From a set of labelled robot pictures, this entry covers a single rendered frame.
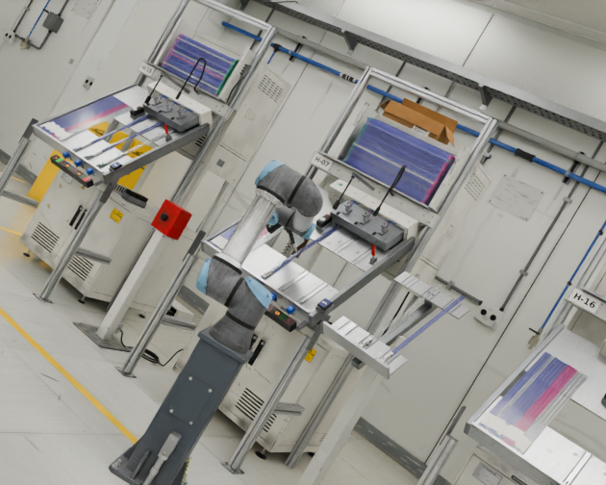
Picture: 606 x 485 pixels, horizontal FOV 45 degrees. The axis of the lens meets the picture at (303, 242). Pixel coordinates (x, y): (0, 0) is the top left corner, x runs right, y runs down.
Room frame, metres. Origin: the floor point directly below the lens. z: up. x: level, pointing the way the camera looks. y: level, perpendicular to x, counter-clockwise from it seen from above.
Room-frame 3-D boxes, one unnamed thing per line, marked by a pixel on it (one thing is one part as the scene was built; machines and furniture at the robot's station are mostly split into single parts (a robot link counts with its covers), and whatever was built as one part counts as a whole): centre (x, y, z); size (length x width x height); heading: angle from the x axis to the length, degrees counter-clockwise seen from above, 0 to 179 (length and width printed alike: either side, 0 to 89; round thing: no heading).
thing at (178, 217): (3.71, 0.64, 0.39); 0.24 x 0.24 x 0.78; 59
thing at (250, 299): (2.52, 0.06, 0.72); 0.13 x 0.12 x 0.14; 88
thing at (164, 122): (4.32, 1.10, 0.66); 1.01 x 0.73 x 1.31; 149
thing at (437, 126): (3.91, -0.27, 1.82); 0.68 x 0.30 x 0.20; 59
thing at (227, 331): (2.52, 0.05, 0.60); 0.15 x 0.15 x 0.10
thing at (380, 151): (3.60, -0.21, 1.52); 0.51 x 0.13 x 0.27; 59
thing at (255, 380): (3.73, -0.22, 0.31); 0.70 x 0.65 x 0.62; 59
